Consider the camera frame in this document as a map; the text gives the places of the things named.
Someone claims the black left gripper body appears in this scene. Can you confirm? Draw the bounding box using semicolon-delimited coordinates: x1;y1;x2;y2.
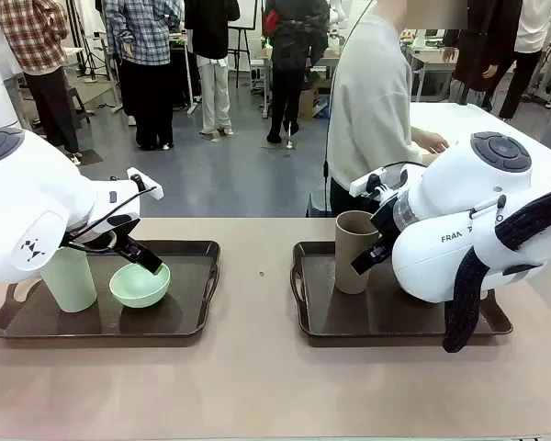
64;212;142;254

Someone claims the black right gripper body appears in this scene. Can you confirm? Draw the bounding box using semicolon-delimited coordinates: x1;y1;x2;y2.
369;196;399;249

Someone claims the brown tall cup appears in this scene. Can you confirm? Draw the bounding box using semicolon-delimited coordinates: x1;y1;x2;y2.
333;209;381;296

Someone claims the light green bowl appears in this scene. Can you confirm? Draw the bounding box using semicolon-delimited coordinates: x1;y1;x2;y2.
108;262;172;310

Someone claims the light green tall cup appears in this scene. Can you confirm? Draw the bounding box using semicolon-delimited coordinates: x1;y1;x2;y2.
39;246;98;314

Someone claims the dark brown plastic tray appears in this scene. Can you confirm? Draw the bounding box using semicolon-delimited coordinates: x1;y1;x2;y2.
289;241;514;339
0;239;222;340

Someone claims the person's right hand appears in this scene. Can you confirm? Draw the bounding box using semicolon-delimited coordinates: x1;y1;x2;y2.
415;128;451;154

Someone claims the person in cream sweater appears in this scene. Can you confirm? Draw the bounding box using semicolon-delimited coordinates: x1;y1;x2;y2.
325;0;467;218

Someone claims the white background table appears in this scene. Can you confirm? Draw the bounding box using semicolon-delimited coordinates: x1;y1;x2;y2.
408;101;551;163

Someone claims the dark metal stool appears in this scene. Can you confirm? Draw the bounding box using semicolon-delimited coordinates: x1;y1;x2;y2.
65;85;93;126

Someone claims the cardboard box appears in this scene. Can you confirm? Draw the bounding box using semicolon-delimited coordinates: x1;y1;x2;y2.
298;71;323;122

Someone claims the bystander in blue plaid shirt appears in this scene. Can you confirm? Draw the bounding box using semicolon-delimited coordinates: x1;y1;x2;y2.
101;0;186;152

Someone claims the bystander with red bag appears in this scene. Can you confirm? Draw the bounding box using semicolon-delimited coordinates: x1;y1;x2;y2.
262;0;331;146

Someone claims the bystander in red plaid shirt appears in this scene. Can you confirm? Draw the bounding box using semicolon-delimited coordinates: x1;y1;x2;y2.
0;0;83;165

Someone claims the bystander in dark coat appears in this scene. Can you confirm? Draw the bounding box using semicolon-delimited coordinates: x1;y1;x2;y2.
442;0;525;112

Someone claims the bystander in black top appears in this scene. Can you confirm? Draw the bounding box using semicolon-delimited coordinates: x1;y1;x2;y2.
183;0;242;137

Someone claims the black easel stand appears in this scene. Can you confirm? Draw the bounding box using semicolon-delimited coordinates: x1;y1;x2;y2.
226;25;259;89

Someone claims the bystander in white shirt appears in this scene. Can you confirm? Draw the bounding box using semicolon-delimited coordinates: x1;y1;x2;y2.
498;0;551;122

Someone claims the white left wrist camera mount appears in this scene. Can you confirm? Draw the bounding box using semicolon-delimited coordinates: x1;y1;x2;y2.
127;166;164;201

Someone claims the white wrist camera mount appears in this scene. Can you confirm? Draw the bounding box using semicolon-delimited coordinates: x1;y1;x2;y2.
349;168;388;198
127;166;164;201

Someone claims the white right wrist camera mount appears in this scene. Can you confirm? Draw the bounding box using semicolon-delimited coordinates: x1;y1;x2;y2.
349;168;388;198

